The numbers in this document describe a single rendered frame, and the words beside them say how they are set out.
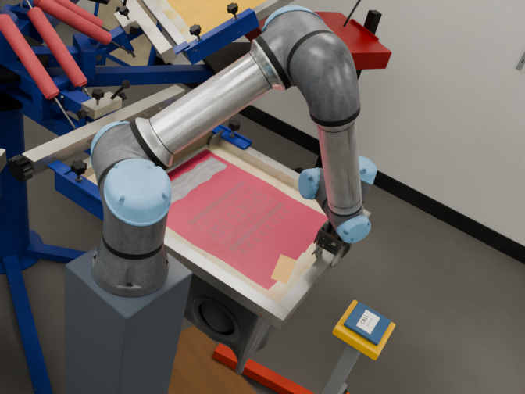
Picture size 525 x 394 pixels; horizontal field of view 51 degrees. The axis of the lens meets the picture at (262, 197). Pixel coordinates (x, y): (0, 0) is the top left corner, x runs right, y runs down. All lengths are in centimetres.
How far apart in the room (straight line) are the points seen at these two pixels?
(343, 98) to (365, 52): 170
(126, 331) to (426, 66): 269
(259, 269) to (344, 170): 53
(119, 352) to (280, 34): 69
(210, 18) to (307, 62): 136
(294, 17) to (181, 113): 28
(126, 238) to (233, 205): 76
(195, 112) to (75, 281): 41
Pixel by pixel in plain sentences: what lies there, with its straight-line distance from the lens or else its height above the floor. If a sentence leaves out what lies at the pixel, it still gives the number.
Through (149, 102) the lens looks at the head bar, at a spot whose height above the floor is 104.
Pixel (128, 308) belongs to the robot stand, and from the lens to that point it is 109.
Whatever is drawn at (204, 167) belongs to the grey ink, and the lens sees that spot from 185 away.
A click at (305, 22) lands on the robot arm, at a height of 169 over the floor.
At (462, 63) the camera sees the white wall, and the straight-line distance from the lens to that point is 338.
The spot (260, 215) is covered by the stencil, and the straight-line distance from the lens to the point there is 172.
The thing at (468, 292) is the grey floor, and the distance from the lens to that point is 336.
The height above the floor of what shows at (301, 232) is 96.
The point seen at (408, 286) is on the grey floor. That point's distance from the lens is 318.
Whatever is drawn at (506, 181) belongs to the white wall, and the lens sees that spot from 357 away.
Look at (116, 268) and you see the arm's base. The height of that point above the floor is 126.
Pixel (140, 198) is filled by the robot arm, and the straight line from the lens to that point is 97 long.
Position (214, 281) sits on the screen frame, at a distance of 146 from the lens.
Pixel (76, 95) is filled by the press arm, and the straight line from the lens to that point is 199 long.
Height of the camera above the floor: 204
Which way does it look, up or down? 37 degrees down
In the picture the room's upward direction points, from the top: 16 degrees clockwise
